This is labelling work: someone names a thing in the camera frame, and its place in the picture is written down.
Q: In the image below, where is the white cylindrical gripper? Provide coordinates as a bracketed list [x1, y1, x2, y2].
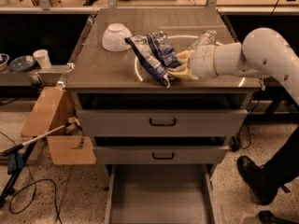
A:
[166, 45, 217, 80]

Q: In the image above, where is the blue chip bag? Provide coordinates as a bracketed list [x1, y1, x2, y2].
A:
[125, 31, 180, 88]

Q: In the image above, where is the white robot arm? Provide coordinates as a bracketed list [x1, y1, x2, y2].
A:
[167, 28, 299, 105]

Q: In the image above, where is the grey drawer cabinet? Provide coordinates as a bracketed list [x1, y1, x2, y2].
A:
[66, 8, 260, 172]

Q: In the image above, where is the grey top drawer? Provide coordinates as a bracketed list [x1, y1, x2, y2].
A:
[75, 92, 249, 138]

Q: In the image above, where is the grey middle drawer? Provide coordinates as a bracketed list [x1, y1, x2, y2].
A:
[93, 137, 228, 164]

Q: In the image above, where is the grey open bottom drawer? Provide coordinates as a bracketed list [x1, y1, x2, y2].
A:
[105, 164, 219, 224]

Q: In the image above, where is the clear plastic water bottle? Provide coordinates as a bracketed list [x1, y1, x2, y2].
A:
[191, 30, 217, 49]

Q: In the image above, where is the white upturned bowl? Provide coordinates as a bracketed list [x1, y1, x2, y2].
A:
[102, 23, 132, 52]

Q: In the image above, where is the grey side shelf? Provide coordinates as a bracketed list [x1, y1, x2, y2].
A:
[0, 65, 67, 87]

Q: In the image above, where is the white paper cup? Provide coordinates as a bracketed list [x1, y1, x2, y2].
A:
[33, 49, 51, 69]

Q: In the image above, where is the black shoe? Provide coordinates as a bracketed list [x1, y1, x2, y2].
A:
[236, 156, 278, 205]

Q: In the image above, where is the blue grey plate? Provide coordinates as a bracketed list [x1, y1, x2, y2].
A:
[9, 55, 36, 72]

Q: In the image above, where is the grey bowl at edge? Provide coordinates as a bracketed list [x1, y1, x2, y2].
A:
[0, 53, 9, 72]

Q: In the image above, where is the reacher grabber tool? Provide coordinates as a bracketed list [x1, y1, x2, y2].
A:
[0, 118, 78, 207]

